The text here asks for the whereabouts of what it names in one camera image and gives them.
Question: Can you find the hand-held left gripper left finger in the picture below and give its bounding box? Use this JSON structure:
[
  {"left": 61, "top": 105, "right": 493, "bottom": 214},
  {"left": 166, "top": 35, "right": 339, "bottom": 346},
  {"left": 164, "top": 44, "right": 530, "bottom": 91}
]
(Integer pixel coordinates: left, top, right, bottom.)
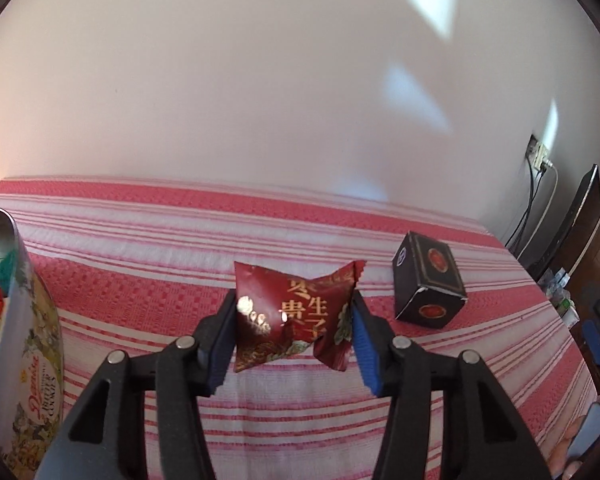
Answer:
[{"left": 35, "top": 288, "right": 238, "bottom": 480}]

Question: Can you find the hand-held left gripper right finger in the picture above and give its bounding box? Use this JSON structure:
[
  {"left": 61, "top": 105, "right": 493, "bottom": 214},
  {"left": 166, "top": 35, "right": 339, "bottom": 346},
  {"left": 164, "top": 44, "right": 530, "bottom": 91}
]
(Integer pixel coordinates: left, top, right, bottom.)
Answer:
[{"left": 350, "top": 291, "right": 554, "bottom": 480}]

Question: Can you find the dark red candy packet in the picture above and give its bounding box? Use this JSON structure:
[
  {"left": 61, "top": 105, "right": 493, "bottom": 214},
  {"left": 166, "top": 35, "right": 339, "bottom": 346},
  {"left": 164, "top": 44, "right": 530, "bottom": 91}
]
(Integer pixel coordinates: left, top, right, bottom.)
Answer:
[{"left": 232, "top": 258, "right": 369, "bottom": 374}]

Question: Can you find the round metal cookie tin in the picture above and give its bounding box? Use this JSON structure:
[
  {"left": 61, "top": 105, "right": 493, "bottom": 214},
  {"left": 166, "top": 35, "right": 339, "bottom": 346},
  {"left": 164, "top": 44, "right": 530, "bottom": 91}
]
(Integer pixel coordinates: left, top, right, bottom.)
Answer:
[{"left": 0, "top": 207, "right": 66, "bottom": 480}]

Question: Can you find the person's right hand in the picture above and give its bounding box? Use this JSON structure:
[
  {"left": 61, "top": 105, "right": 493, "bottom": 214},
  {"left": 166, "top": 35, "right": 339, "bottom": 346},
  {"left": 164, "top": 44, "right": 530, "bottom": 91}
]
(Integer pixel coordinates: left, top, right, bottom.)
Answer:
[{"left": 547, "top": 416, "right": 589, "bottom": 480}]

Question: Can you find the dark cardboard box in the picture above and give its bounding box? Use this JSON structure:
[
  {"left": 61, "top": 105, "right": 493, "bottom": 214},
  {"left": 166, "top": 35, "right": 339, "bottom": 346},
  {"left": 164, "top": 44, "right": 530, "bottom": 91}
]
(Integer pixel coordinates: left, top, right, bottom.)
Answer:
[{"left": 391, "top": 230, "right": 468, "bottom": 330}]

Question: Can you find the dark flat panel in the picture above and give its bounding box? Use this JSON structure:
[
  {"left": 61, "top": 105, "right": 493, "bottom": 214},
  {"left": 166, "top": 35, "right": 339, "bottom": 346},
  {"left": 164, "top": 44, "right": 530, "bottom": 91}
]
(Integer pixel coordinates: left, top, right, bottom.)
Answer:
[{"left": 527, "top": 163, "right": 600, "bottom": 282}]

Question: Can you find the red striped tablecloth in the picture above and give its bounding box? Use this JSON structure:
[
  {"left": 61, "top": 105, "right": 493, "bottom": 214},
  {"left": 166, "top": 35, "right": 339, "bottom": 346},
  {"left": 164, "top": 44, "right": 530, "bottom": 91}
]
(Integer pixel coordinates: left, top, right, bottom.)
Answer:
[{"left": 0, "top": 175, "right": 599, "bottom": 480}]

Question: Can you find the white cable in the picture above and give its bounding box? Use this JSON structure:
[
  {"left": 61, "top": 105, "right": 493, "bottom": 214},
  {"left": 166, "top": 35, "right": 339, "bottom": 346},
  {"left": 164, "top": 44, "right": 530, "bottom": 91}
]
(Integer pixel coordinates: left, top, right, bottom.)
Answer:
[{"left": 522, "top": 167, "right": 559, "bottom": 261}]

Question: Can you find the black cable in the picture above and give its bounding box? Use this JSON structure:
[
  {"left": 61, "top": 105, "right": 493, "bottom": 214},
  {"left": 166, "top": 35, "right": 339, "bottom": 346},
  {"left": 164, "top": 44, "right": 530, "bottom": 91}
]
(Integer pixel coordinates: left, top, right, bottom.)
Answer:
[{"left": 505, "top": 160, "right": 537, "bottom": 253}]

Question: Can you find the white wall socket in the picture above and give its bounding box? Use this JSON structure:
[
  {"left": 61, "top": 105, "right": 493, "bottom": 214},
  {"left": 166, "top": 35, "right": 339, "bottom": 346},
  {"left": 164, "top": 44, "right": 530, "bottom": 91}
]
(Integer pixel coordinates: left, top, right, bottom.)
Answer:
[{"left": 525, "top": 133, "right": 556, "bottom": 174}]

